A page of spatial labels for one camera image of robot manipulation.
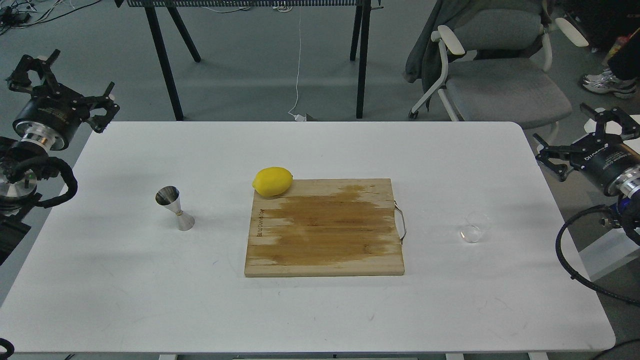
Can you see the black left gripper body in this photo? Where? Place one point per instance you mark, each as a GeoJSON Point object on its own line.
{"type": "Point", "coordinates": [56, 112]}

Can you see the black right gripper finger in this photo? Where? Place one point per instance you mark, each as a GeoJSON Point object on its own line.
{"type": "Point", "coordinates": [558, 159]}
{"type": "Point", "coordinates": [614, 121]}

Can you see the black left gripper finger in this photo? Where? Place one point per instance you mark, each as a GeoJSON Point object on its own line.
{"type": "Point", "coordinates": [99, 122]}
{"type": "Point", "coordinates": [20, 81]}

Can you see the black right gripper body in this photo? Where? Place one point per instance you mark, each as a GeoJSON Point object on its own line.
{"type": "Point", "coordinates": [604, 161]}

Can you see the small clear glass cup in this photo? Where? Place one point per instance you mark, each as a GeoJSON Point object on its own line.
{"type": "Point", "coordinates": [476, 226]}

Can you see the steel double jigger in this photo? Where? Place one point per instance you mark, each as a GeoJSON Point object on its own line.
{"type": "Point", "coordinates": [169, 197]}

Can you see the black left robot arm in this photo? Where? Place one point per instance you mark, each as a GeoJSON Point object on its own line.
{"type": "Point", "coordinates": [30, 176]}

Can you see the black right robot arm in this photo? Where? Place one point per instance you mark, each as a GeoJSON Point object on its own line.
{"type": "Point", "coordinates": [628, 220]}

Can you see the white grey sneaker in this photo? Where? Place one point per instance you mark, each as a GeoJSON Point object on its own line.
{"type": "Point", "coordinates": [607, 83]}

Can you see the grey office chair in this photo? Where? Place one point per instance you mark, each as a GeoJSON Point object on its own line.
{"type": "Point", "coordinates": [494, 68]}

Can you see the dark grey hanging jacket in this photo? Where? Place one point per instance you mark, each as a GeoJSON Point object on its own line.
{"type": "Point", "coordinates": [424, 62]}

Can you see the yellow lemon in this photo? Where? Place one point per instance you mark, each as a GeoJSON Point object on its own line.
{"type": "Point", "coordinates": [272, 181]}

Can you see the wooden cutting board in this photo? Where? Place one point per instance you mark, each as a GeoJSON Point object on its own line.
{"type": "Point", "coordinates": [325, 227]}

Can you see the black metal table frame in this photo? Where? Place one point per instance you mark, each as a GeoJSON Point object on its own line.
{"type": "Point", "coordinates": [206, 60]}

